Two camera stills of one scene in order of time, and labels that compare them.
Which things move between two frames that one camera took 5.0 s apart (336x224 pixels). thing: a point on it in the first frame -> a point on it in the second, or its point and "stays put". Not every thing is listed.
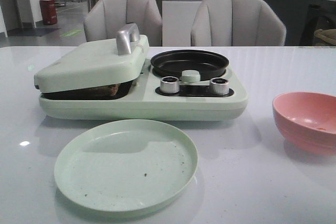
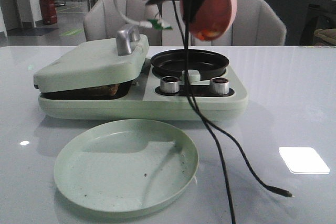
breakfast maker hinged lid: (102, 62) stays put
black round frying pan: (172, 63) stays put
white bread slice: (106, 91) stays put
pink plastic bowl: (307, 121) -> (216, 13)
